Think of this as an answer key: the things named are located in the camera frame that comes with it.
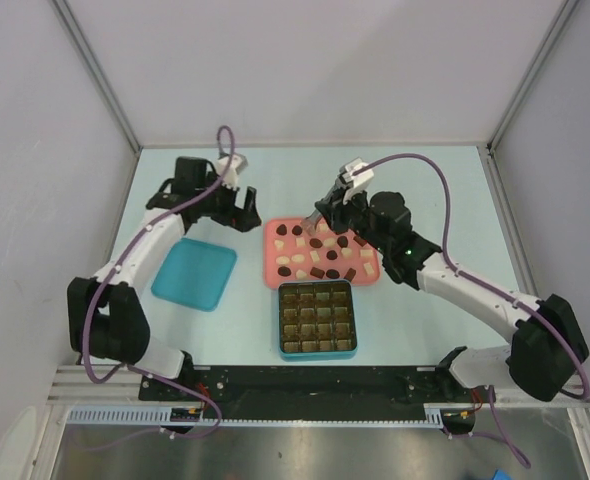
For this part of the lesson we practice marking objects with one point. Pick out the pink tray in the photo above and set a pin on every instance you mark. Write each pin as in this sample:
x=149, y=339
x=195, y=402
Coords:
x=321, y=256

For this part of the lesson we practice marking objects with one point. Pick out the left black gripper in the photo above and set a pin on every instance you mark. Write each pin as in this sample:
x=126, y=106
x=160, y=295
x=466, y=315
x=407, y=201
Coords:
x=243, y=219

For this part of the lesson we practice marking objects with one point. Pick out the metal tongs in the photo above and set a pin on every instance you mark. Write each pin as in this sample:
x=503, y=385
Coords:
x=323, y=206

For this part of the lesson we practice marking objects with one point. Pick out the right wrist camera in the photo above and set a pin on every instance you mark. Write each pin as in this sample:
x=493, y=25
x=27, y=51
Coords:
x=354, y=178

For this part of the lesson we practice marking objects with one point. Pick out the brown square chocolate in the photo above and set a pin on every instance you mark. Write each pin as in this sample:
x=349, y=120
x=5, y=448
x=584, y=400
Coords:
x=360, y=241

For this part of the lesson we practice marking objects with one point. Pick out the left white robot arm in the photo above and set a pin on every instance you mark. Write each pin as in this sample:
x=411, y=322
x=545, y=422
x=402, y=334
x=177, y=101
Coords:
x=105, y=314

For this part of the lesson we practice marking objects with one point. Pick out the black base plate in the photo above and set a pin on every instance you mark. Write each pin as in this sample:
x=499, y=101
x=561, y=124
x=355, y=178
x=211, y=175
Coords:
x=368, y=392

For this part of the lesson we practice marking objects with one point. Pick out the teal chocolate box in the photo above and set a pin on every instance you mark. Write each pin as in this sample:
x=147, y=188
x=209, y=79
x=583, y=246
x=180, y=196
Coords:
x=316, y=321

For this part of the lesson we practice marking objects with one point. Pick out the teal box lid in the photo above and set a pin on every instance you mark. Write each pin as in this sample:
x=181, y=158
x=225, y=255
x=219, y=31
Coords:
x=194, y=274

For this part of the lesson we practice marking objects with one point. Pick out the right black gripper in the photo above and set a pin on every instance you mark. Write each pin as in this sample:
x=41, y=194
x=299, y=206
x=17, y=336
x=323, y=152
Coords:
x=335, y=210

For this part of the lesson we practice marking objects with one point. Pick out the white cable duct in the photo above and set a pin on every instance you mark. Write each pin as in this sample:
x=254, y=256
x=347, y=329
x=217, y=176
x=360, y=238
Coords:
x=167, y=416

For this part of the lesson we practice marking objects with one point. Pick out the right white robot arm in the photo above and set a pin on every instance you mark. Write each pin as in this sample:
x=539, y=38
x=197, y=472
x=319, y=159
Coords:
x=545, y=344

